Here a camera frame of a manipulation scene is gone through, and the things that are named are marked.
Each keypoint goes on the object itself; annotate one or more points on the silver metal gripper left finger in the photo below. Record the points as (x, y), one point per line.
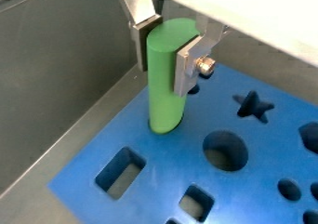
(143, 20)

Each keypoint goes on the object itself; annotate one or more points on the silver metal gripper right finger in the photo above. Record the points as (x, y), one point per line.
(193, 56)

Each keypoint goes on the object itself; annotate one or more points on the green oval peg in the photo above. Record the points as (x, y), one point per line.
(165, 39)

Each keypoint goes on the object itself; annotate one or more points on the blue shape sorter board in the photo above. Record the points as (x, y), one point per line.
(237, 164)

